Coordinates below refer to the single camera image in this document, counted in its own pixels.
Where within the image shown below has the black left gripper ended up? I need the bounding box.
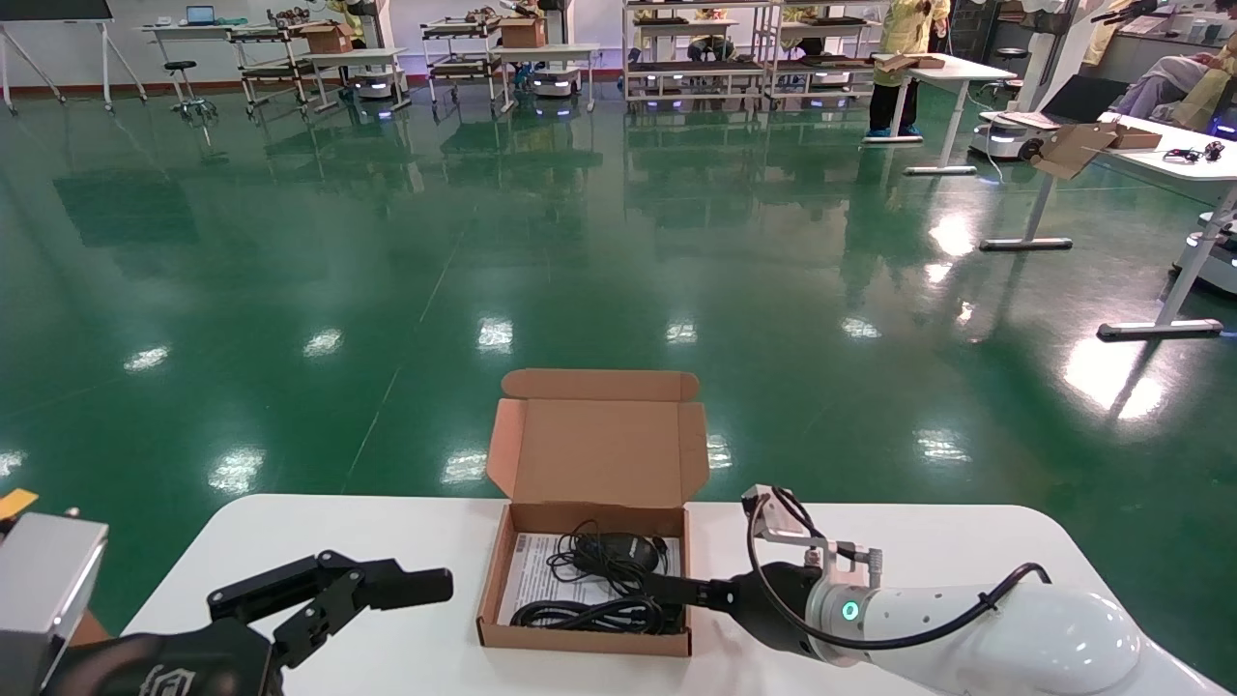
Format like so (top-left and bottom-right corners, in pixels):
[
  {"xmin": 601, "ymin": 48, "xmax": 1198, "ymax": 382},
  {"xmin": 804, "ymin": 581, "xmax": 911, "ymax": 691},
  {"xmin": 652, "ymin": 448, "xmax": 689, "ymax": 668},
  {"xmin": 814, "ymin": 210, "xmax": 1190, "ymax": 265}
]
[{"xmin": 43, "ymin": 551, "xmax": 454, "ymax": 696}]

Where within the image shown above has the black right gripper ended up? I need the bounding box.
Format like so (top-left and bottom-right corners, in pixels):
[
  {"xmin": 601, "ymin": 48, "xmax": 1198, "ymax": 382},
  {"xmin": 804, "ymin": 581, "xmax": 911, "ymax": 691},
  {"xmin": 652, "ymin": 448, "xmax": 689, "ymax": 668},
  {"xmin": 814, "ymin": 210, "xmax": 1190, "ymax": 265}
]
[{"xmin": 645, "ymin": 565, "xmax": 824, "ymax": 660}]

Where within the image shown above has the brown cardboard storage box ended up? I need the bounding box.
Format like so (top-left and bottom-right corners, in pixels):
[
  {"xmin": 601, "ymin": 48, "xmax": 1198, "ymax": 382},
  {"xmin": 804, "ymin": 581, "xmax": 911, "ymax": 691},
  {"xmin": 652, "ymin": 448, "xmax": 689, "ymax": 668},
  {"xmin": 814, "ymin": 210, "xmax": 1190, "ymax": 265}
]
[{"xmin": 476, "ymin": 369, "xmax": 712, "ymax": 659}]

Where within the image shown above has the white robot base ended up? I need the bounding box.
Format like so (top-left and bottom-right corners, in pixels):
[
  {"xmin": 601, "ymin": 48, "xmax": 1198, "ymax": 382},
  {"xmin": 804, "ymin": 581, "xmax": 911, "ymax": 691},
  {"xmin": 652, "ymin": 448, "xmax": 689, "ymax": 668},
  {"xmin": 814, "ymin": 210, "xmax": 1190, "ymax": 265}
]
[{"xmin": 1172, "ymin": 211, "xmax": 1237, "ymax": 296}]

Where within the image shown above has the white printed paper manual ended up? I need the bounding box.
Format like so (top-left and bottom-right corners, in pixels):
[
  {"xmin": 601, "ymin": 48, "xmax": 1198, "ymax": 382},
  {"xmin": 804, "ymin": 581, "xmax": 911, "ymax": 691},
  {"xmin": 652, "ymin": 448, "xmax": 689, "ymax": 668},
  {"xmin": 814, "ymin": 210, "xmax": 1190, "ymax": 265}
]
[{"xmin": 497, "ymin": 532, "xmax": 683, "ymax": 629}]

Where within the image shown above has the white metal shelf rack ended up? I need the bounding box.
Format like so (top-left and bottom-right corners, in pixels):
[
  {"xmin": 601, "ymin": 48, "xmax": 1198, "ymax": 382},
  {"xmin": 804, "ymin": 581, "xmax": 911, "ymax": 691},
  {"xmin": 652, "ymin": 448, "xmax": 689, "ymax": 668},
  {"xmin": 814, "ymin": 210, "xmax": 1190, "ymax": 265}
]
[
  {"xmin": 621, "ymin": 0, "xmax": 784, "ymax": 109},
  {"xmin": 768, "ymin": 0, "xmax": 931, "ymax": 105}
]

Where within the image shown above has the white robot with column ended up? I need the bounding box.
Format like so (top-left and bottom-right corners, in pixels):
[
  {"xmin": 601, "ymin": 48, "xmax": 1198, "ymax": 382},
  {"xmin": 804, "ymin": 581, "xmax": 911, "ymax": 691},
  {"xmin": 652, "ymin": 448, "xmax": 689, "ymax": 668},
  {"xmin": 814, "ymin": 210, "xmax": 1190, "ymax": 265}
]
[{"xmin": 530, "ymin": 0, "xmax": 583, "ymax": 100}]

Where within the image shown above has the metal shelf cart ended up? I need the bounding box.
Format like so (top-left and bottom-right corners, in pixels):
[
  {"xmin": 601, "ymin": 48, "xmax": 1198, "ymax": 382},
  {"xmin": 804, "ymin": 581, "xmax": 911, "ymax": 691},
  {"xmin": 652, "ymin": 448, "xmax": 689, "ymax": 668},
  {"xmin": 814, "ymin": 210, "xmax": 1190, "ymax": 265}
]
[
  {"xmin": 420, "ymin": 14, "xmax": 515, "ymax": 115},
  {"xmin": 230, "ymin": 24, "xmax": 325, "ymax": 119}
]

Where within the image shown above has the black round stool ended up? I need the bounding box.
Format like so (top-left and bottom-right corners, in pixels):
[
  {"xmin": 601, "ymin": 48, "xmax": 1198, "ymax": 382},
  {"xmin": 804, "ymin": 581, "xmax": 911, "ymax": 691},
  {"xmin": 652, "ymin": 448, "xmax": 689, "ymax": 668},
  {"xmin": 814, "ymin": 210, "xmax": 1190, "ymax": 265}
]
[{"xmin": 162, "ymin": 61, "xmax": 219, "ymax": 123}]

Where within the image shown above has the seated person behind rack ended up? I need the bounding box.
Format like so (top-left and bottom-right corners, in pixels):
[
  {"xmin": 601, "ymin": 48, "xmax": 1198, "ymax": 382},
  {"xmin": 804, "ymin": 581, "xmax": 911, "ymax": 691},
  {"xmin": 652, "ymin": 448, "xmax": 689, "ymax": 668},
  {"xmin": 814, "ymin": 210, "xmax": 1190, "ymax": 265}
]
[{"xmin": 688, "ymin": 10, "xmax": 739, "ymax": 63}]

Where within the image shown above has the tall white wheeled robot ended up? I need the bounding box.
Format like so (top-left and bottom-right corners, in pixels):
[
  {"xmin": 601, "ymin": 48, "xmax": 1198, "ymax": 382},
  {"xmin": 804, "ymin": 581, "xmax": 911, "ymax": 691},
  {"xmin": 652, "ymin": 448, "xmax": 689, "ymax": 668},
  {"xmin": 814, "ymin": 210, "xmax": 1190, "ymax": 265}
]
[{"xmin": 969, "ymin": 0, "xmax": 1103, "ymax": 161}]

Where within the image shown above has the person in yellow coat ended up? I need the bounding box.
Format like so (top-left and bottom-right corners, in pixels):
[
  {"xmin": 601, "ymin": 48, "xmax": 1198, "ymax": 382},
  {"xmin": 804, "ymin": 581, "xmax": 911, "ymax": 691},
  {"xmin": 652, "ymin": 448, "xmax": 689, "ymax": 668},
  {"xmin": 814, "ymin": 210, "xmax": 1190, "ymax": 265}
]
[
  {"xmin": 867, "ymin": 0, "xmax": 955, "ymax": 139},
  {"xmin": 329, "ymin": 0, "xmax": 370, "ymax": 49}
]

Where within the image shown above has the white table with laptop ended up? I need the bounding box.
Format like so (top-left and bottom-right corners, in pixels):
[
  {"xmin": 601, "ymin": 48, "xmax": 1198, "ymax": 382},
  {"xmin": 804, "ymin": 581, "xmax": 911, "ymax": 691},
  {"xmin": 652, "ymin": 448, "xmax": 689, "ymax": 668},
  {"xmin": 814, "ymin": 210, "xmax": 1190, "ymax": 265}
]
[{"xmin": 140, "ymin": 23, "xmax": 247, "ymax": 73}]

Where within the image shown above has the white table with T-legs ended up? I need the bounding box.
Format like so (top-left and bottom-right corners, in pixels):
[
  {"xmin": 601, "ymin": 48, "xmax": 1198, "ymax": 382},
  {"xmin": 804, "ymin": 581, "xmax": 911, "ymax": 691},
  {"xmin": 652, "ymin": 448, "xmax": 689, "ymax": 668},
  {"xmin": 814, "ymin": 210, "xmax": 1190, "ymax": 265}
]
[{"xmin": 863, "ymin": 53, "xmax": 1018, "ymax": 177}]

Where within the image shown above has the large white table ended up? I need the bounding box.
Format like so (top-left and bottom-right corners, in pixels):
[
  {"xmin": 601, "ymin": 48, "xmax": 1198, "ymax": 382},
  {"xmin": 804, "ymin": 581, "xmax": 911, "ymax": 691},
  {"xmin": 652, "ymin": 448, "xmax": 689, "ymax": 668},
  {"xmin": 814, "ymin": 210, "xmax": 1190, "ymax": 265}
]
[{"xmin": 980, "ymin": 113, "xmax": 1237, "ymax": 341}]

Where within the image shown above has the black board on stand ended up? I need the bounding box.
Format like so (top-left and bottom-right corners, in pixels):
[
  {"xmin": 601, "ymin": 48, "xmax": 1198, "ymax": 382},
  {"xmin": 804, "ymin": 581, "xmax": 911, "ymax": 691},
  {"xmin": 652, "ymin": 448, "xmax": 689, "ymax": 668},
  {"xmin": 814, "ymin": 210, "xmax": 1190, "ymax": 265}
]
[{"xmin": 0, "ymin": 0, "xmax": 149, "ymax": 115}]

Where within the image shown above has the seated person in grey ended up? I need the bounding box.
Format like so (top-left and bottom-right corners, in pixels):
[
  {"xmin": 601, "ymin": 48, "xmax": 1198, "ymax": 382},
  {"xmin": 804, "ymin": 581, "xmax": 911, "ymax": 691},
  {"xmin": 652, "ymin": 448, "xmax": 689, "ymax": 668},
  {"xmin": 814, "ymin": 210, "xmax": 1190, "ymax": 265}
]
[{"xmin": 1111, "ymin": 43, "xmax": 1237, "ymax": 133}]

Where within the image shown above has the grey counter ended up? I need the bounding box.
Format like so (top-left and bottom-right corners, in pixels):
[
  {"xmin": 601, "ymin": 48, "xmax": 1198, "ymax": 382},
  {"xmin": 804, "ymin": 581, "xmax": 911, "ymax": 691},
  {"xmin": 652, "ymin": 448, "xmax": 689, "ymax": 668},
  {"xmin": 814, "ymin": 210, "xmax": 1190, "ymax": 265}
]
[{"xmin": 1102, "ymin": 0, "xmax": 1237, "ymax": 59}]

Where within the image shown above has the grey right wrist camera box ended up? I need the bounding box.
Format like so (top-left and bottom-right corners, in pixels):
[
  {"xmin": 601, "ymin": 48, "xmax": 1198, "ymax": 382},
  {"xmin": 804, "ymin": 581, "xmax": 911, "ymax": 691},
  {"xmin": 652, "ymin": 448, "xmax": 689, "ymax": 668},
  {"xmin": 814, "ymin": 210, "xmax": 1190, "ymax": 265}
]
[{"xmin": 742, "ymin": 483, "xmax": 882, "ymax": 588}]

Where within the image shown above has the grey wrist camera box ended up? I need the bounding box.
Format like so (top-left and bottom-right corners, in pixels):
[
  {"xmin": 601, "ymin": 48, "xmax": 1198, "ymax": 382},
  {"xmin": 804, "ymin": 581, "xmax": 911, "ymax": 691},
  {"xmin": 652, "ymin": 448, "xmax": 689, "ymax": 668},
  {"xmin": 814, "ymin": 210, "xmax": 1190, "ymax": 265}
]
[
  {"xmin": 0, "ymin": 512, "xmax": 110, "ymax": 696},
  {"xmin": 742, "ymin": 483, "xmax": 882, "ymax": 588}
]

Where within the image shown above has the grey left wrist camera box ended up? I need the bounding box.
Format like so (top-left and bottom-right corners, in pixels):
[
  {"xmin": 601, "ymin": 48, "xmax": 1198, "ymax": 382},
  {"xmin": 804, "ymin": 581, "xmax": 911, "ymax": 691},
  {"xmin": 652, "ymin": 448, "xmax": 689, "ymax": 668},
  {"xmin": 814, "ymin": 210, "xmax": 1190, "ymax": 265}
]
[{"xmin": 0, "ymin": 512, "xmax": 110, "ymax": 696}]

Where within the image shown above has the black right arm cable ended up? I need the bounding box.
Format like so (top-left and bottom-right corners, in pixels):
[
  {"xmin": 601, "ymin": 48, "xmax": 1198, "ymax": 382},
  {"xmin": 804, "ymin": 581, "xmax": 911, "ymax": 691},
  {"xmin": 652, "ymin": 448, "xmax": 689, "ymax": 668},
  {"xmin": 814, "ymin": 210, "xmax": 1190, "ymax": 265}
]
[{"xmin": 746, "ymin": 486, "xmax": 1052, "ymax": 652}]

